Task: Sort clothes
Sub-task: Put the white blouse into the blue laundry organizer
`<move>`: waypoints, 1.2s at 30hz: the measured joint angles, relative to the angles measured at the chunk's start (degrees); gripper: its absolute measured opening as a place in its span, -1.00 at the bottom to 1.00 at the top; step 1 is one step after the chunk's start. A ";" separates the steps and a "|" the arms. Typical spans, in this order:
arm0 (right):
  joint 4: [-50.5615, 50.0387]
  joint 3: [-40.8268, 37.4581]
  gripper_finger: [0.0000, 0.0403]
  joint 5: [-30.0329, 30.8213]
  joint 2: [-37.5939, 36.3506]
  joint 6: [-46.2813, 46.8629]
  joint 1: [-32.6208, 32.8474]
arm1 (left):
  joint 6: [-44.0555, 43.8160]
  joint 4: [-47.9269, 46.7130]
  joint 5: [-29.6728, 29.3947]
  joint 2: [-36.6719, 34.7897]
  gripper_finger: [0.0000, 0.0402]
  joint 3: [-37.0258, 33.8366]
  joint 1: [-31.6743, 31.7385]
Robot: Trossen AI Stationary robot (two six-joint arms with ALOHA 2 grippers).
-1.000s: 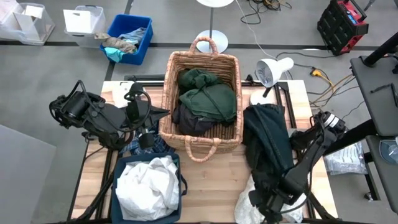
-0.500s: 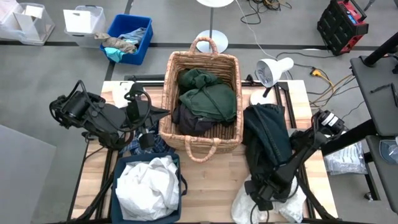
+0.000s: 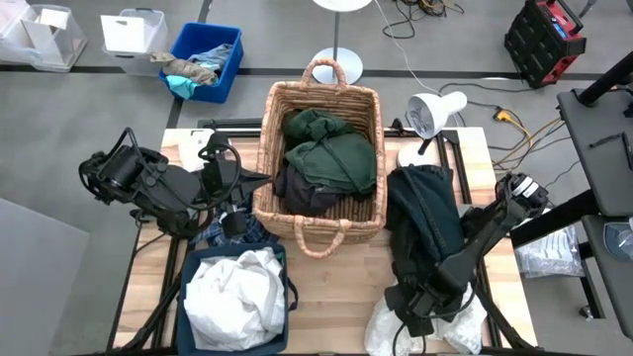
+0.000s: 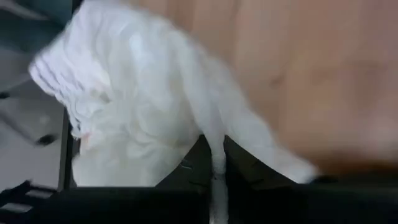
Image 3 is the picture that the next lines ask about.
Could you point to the blue plastic bin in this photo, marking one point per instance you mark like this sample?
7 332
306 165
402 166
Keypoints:
207 34

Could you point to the black garment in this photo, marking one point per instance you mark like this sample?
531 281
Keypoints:
405 257

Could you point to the low grey desk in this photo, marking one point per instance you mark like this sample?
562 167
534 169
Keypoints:
613 292

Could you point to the black metal table frame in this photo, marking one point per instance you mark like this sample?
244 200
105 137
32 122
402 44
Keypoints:
457 163

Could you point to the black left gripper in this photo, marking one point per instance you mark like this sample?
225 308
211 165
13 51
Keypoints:
220 180

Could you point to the large clear plastic bin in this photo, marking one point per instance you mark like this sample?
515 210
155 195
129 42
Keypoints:
74 44

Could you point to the white knit garment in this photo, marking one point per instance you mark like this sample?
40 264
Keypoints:
232 301

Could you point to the small clear plastic bin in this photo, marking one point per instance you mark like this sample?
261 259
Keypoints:
155 29

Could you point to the teal garment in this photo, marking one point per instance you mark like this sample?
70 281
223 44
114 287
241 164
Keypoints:
180 86

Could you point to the clear plastic bag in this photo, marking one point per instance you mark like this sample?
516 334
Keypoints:
549 252

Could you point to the black desk stand beam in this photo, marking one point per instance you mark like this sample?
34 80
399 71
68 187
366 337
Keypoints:
559 217

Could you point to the white flat box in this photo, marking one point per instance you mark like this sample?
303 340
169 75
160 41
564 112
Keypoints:
122 33

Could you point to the black pen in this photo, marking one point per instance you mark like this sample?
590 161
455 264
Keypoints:
605 140

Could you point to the light blue garment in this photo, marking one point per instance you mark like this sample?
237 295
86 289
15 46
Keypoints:
215 54

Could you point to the tan garment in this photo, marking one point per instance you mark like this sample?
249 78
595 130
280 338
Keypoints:
185 69

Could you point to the white desk lamp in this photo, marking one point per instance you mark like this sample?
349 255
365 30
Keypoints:
435 111

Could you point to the white lacy garment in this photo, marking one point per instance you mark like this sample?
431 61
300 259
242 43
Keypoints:
465 331

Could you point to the black slanted stand pole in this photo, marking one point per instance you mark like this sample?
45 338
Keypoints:
605 79

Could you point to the dark green garment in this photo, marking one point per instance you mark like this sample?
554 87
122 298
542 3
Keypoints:
331 158

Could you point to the white cardboard box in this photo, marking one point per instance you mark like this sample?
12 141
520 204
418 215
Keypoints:
39 37

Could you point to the red and black tool box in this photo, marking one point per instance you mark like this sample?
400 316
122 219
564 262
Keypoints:
539 44

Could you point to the dark grey garment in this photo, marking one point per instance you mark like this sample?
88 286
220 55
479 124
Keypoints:
301 195

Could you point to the grey side desk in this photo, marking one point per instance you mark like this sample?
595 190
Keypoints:
593 163

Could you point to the blue plaid garment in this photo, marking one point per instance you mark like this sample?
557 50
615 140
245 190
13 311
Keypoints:
257 232

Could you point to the yellow power splitter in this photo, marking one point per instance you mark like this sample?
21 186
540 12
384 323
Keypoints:
503 116

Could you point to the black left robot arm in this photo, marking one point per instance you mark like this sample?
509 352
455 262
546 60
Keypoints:
148 183

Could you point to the navy and white fabric bin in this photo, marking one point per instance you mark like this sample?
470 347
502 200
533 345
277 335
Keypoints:
184 296

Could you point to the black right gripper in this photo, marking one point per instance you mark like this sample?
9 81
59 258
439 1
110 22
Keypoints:
445 287

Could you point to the pale blue round object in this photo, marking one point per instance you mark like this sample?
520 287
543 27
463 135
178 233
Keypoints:
620 242

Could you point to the dark blue jeans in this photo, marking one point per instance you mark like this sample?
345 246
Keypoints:
425 212

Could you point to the grey board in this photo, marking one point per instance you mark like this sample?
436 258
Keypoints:
34 277

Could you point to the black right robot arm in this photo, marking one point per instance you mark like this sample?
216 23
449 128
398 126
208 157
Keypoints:
494 222

